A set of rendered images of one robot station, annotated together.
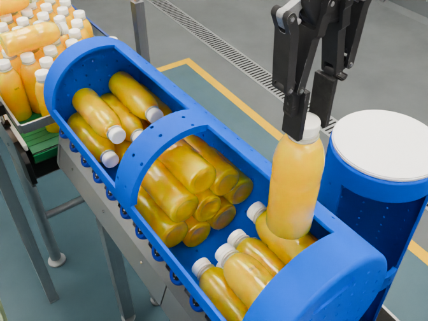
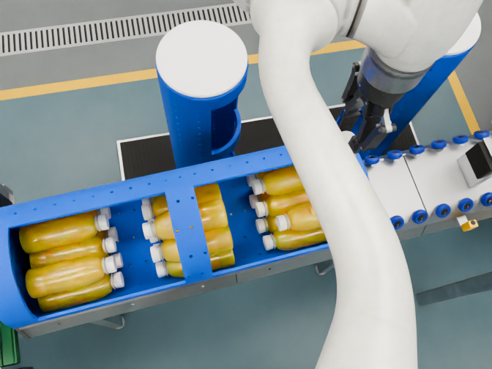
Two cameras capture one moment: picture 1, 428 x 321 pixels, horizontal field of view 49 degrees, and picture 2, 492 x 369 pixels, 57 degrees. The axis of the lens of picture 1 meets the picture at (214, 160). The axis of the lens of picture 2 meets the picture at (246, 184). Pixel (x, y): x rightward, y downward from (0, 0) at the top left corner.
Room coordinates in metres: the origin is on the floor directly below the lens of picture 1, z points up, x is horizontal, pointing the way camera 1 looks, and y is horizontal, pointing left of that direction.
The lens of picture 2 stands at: (0.56, 0.33, 2.21)
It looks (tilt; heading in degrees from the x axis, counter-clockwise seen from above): 69 degrees down; 281
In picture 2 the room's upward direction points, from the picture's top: 11 degrees clockwise
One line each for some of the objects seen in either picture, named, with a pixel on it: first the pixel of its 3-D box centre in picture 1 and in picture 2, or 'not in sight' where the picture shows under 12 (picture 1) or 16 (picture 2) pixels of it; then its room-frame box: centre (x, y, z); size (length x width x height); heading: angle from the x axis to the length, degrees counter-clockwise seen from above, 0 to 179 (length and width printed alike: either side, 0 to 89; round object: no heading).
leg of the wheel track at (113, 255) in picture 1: (118, 274); (102, 317); (1.02, 0.36, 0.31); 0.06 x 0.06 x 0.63; 36
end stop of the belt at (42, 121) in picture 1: (86, 106); not in sight; (1.18, 0.39, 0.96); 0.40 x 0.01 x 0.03; 126
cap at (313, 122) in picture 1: (304, 125); (345, 141); (0.47, -0.11, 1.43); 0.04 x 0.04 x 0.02
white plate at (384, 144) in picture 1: (386, 142); (201, 58); (0.92, -0.44, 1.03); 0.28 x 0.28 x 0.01
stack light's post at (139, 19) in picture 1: (151, 122); not in sight; (1.63, 0.28, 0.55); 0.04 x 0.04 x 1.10; 36
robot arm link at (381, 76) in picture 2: not in sight; (396, 58); (0.47, -0.12, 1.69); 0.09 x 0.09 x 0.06
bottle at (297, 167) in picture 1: (295, 181); not in sight; (0.47, -0.11, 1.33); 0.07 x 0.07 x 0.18
